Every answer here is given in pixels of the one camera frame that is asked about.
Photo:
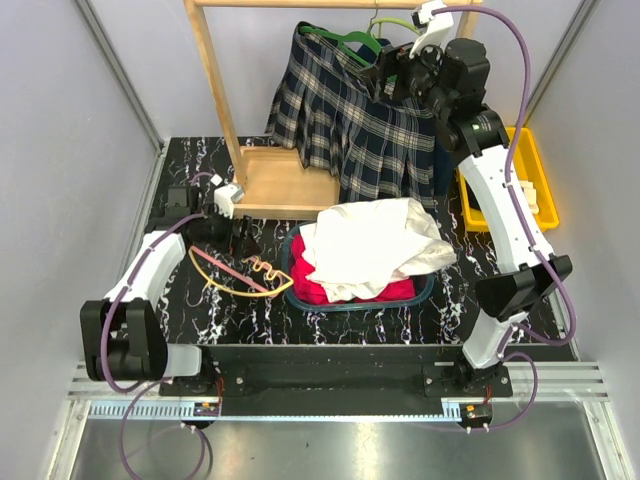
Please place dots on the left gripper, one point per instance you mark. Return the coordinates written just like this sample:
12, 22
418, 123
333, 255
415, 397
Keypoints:
244, 245

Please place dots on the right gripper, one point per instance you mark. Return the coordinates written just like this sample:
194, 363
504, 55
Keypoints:
404, 63

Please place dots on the cream yellow hanger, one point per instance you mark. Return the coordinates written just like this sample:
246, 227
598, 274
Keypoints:
257, 265

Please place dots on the pink hanger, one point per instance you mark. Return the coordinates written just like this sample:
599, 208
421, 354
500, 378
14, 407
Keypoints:
255, 290

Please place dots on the plaid skirt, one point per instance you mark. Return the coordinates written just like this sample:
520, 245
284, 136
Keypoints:
322, 110

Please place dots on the dark green hanger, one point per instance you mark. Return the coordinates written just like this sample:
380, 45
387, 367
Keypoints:
342, 41

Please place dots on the red garment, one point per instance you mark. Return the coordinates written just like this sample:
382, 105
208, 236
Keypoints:
314, 293

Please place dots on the white pleated skirt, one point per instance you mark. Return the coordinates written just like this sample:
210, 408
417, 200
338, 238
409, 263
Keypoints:
374, 243

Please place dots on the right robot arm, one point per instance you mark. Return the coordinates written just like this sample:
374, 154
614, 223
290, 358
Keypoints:
451, 82

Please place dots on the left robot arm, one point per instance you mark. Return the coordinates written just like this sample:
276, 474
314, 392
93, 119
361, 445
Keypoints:
122, 339

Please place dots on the lime green hanger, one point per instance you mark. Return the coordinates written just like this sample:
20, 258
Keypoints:
376, 26

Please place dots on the wooden clothes rack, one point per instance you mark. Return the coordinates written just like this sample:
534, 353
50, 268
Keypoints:
276, 184

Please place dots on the clear blue plastic basin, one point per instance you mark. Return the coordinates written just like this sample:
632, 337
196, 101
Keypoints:
423, 286

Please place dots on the navy blue garment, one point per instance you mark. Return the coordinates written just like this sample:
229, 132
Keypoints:
439, 158

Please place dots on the yellow plastic bin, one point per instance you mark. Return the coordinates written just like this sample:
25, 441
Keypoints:
532, 178

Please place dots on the black and white item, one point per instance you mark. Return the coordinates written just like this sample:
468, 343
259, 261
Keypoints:
530, 194

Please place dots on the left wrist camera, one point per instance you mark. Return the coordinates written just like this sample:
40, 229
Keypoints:
226, 196

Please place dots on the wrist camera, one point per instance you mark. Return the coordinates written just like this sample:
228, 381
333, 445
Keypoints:
226, 196
432, 27

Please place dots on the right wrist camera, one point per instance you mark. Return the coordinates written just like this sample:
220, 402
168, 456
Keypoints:
432, 27

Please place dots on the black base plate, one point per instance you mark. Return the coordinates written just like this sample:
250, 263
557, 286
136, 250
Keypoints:
280, 382

